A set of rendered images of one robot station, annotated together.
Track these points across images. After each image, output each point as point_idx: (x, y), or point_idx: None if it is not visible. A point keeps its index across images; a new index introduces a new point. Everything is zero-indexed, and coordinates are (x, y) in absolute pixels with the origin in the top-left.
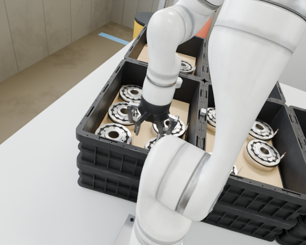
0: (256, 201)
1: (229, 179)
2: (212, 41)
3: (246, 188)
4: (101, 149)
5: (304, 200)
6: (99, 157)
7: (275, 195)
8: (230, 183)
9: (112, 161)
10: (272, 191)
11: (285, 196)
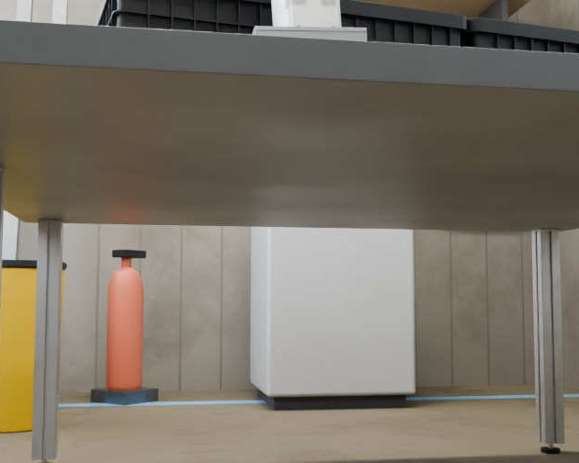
0: (399, 42)
1: (349, 3)
2: None
3: (375, 14)
4: (156, 5)
5: (445, 14)
6: (154, 26)
7: (413, 16)
8: (354, 10)
9: (177, 28)
10: (405, 9)
11: (423, 15)
